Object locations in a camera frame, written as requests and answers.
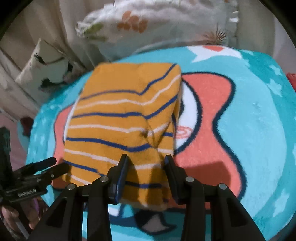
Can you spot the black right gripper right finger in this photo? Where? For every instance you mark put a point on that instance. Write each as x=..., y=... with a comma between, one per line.
x=229, y=219

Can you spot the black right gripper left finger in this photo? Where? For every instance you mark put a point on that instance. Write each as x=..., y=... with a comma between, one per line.
x=63, y=220

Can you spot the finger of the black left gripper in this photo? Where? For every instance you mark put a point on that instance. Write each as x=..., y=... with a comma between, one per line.
x=32, y=168
x=47, y=176

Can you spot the white floral leaf pillow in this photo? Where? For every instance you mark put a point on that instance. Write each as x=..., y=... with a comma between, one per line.
x=124, y=28

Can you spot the person's left hand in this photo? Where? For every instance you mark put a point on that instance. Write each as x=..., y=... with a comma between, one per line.
x=11, y=215

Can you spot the beige curtain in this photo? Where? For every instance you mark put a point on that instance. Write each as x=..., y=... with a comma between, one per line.
x=52, y=21

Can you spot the white pillow with black print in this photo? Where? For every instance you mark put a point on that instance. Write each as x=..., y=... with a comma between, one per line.
x=47, y=70

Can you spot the orange striped knit sweater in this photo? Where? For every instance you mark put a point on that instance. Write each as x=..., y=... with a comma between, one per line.
x=131, y=109

